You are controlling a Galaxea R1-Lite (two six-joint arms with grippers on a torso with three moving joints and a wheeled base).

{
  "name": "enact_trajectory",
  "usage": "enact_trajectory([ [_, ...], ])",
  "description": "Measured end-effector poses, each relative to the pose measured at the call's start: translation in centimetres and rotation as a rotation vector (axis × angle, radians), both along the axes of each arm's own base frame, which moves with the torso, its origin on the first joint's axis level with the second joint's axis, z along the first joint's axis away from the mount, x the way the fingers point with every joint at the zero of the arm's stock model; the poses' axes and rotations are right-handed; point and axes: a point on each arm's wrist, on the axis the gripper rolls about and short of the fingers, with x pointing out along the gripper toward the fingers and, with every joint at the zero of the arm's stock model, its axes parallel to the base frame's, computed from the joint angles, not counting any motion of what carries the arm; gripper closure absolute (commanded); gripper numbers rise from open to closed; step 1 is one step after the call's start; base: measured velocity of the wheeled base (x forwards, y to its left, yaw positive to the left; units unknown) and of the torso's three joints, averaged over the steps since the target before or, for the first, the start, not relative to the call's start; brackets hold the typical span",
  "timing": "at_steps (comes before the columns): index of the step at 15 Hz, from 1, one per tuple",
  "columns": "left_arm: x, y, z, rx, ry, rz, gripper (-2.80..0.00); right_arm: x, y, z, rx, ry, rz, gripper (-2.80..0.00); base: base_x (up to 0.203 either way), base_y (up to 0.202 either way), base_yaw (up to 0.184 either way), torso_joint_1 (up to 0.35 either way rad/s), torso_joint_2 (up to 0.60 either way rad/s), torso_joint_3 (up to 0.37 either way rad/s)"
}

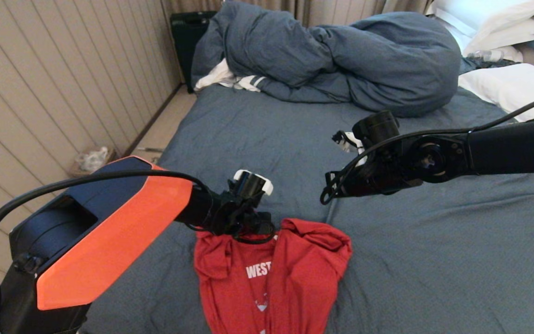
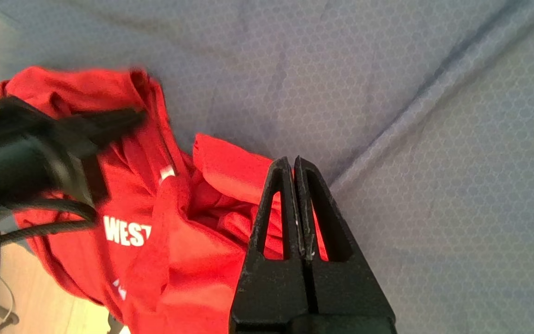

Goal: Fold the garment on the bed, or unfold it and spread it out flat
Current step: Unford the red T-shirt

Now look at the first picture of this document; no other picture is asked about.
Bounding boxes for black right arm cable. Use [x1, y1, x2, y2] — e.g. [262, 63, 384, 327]
[320, 88, 534, 205]

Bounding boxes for red T-shirt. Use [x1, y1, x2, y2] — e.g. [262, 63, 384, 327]
[194, 218, 353, 334]

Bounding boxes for clear plastic bottle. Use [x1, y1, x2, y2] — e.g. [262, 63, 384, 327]
[466, 50, 504, 63]

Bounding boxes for brown trash bin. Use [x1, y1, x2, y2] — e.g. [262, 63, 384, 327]
[70, 148, 120, 177]

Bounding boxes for clear plastic bin bag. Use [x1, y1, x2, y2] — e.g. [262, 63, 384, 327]
[76, 146, 109, 172]

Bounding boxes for white striped garment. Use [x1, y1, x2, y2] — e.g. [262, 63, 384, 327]
[194, 58, 266, 92]

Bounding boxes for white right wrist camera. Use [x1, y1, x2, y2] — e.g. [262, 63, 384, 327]
[332, 131, 365, 154]

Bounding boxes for blue-grey bed sheet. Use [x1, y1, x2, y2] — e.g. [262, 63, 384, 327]
[78, 83, 534, 334]

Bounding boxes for black suitcase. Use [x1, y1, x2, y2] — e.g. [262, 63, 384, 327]
[170, 11, 218, 93]

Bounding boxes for crumpled blue-grey duvet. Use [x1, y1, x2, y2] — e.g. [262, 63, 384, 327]
[191, 0, 461, 118]

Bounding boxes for large white pillow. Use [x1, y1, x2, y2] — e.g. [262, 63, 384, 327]
[458, 63, 534, 122]

